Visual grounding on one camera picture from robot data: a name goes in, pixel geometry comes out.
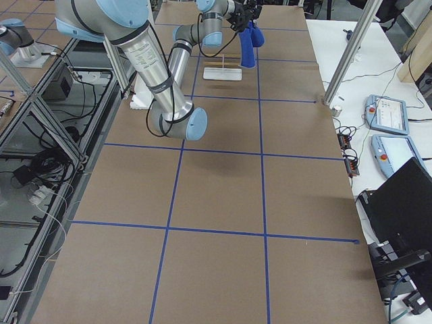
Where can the small silver cylinder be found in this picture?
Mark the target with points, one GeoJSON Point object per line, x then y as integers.
{"type": "Point", "coordinates": [336, 110]}

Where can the blue teach pendant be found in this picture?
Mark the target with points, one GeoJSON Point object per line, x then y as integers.
{"type": "Point", "coordinates": [386, 114]}
{"type": "Point", "coordinates": [391, 152]}

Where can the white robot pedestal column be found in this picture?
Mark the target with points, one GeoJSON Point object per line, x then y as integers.
{"type": "Point", "coordinates": [142, 97]}

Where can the blue grey towel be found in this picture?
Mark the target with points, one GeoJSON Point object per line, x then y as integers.
{"type": "Point", "coordinates": [250, 39]}

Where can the lower blue teach pendant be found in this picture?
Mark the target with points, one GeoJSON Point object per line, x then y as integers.
{"type": "Point", "coordinates": [391, 152]}

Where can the aluminium frame post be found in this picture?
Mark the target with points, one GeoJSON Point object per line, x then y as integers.
{"type": "Point", "coordinates": [360, 30]}

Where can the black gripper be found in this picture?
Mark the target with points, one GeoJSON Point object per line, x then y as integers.
{"type": "Point", "coordinates": [239, 14]}

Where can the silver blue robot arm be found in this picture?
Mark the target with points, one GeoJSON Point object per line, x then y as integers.
{"type": "Point", "coordinates": [126, 25]}
{"type": "Point", "coordinates": [19, 45]}

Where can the black orange electronics board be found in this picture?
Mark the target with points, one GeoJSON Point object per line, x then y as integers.
{"type": "Point", "coordinates": [349, 155]}

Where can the upper blue teach pendant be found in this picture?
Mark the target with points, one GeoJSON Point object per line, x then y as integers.
{"type": "Point", "coordinates": [386, 114]}

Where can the wooden towel rack white base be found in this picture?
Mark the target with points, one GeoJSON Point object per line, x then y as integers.
{"type": "Point", "coordinates": [223, 67]}

